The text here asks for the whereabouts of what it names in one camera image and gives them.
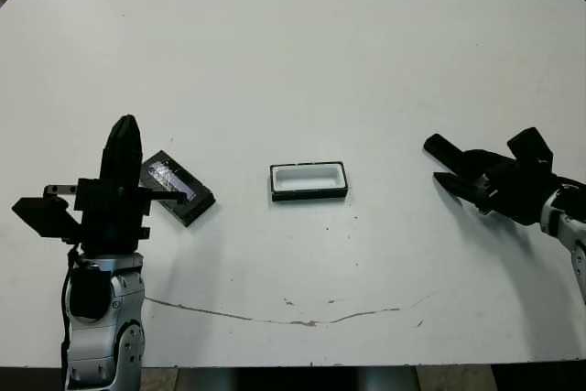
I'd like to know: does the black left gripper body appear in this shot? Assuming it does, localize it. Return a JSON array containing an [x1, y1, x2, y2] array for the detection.
[[43, 178, 189, 255]]

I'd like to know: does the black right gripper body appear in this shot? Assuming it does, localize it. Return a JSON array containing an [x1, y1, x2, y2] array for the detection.
[[471, 148, 565, 227]]

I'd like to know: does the black box lid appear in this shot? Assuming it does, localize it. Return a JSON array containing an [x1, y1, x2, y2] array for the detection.
[[140, 149, 217, 228]]

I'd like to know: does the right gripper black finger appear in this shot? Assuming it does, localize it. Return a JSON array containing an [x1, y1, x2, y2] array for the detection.
[[423, 133, 486, 173], [433, 171, 487, 213]]

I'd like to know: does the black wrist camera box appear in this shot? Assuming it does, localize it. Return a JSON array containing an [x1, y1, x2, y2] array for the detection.
[[506, 126, 555, 168], [11, 196, 83, 242]]

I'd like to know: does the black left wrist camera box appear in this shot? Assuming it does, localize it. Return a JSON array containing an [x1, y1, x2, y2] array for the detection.
[[11, 196, 83, 242]]

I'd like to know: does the black box with white insert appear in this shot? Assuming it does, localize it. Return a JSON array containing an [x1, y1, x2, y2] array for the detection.
[[268, 160, 350, 203]]

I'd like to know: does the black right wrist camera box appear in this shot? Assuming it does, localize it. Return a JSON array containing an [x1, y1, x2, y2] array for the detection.
[[506, 126, 555, 168]]

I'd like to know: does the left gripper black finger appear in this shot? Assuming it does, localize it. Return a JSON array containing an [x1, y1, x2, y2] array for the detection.
[[98, 114, 124, 180], [122, 114, 144, 181]]

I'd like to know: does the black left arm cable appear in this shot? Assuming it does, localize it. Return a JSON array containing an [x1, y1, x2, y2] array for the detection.
[[59, 248, 79, 378]]

